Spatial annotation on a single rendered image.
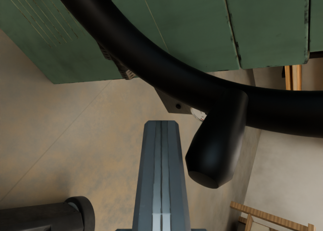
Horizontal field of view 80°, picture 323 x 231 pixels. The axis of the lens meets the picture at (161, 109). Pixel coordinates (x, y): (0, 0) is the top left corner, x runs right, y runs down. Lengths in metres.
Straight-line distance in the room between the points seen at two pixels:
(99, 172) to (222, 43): 0.86
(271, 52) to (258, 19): 0.05
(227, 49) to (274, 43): 0.07
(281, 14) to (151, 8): 0.19
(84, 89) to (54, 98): 0.14
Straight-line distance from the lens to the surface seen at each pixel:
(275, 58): 0.33
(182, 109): 0.42
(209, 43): 0.34
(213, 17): 0.32
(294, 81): 2.88
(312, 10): 0.30
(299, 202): 3.59
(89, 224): 0.85
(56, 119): 0.89
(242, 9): 0.31
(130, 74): 0.32
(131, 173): 1.18
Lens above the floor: 0.81
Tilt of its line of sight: 38 degrees down
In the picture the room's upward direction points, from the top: 93 degrees clockwise
